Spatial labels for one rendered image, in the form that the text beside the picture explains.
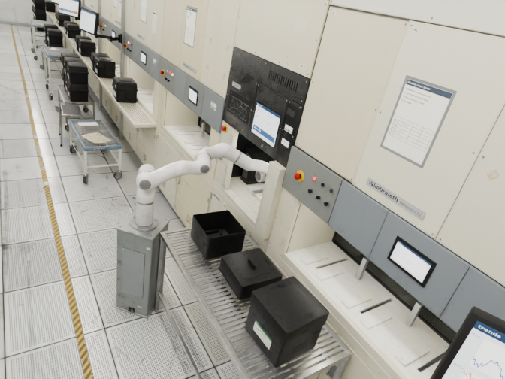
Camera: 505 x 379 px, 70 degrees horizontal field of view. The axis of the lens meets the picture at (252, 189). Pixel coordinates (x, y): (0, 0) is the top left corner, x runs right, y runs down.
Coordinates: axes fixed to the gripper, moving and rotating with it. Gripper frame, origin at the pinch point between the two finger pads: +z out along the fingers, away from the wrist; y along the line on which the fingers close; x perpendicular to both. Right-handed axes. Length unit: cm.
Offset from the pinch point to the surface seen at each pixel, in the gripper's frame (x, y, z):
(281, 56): 80, -4, -31
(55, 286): -122, -71, -154
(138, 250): -59, -19, -106
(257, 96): 50, -20, -30
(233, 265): -35, 41, -69
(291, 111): 53, 18, -31
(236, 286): -40, 53, -73
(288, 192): 5.6, 32.7, -31.8
